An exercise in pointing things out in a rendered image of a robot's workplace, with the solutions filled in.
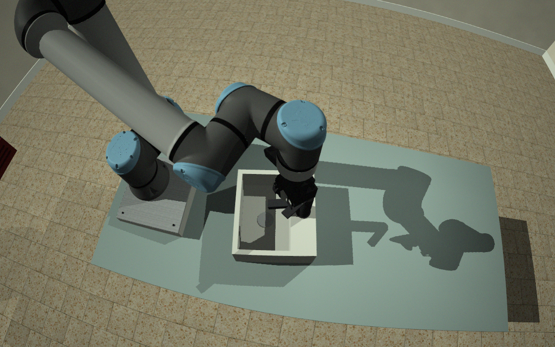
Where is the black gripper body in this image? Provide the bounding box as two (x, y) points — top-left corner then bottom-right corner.
(275, 174), (318, 210)

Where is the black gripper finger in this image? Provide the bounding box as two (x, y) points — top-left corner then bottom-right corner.
(273, 182), (287, 201)

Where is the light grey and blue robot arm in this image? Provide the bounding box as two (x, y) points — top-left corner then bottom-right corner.
(14, 0), (327, 201)

